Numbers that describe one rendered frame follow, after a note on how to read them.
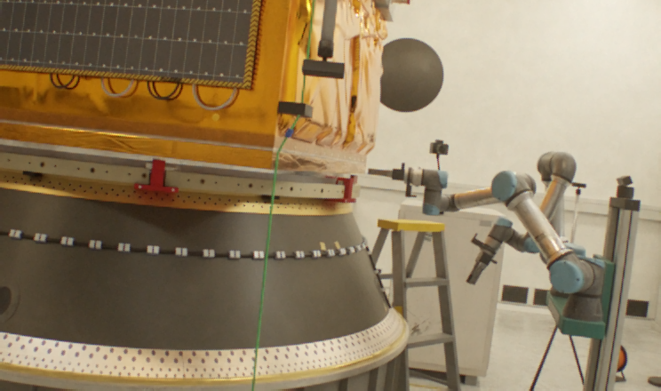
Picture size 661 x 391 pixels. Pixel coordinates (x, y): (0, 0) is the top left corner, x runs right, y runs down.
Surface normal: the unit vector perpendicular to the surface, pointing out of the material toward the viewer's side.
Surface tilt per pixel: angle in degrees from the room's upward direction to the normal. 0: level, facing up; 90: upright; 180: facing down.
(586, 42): 90
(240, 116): 99
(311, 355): 43
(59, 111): 92
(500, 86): 90
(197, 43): 90
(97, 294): 62
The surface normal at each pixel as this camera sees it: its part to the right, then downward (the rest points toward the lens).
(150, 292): 0.31, -0.41
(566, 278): -0.66, 0.04
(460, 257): -0.14, 0.01
